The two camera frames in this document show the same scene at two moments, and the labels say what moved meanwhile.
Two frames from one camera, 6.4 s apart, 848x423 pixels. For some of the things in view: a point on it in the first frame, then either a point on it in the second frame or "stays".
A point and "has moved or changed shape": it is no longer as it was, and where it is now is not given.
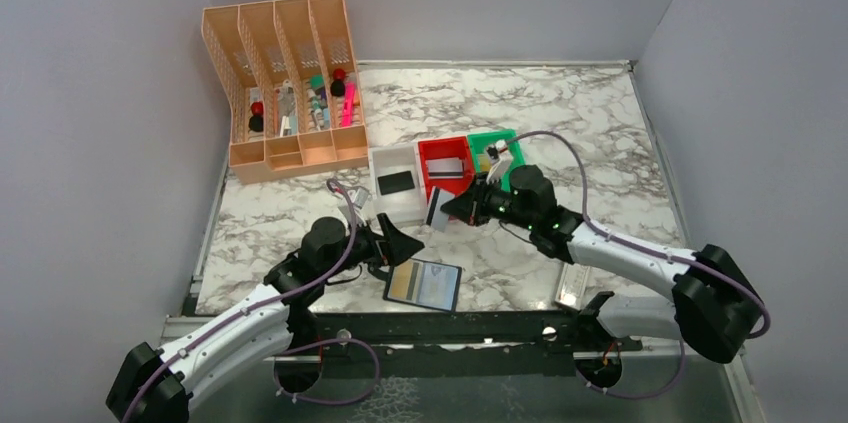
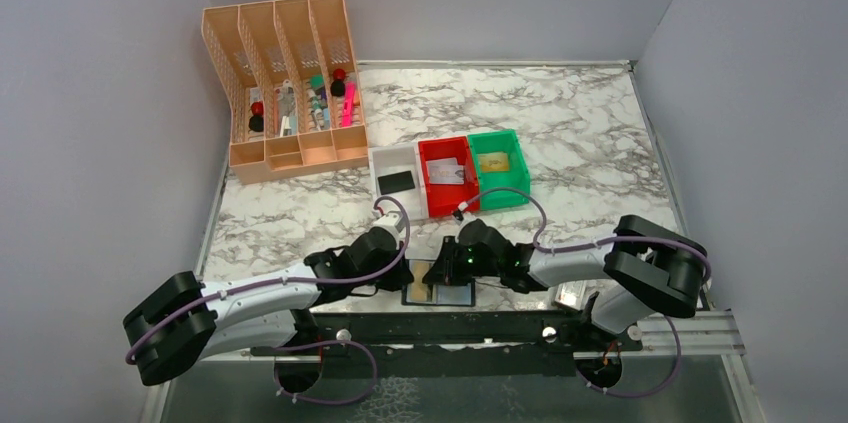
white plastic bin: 397,184 stays
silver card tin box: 572,285 has moved or changed shape
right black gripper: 479,206 to 441,269
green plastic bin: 480,142 stays
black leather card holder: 424,283 has moved or changed shape
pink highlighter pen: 348,103 stays
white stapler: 287,107 stays
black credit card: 396,182 stays
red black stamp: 256,121 stays
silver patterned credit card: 445,168 stays
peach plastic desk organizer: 291,82 stays
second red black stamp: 338,85 stays
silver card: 437,218 to 447,174
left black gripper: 381,245 to 400,272
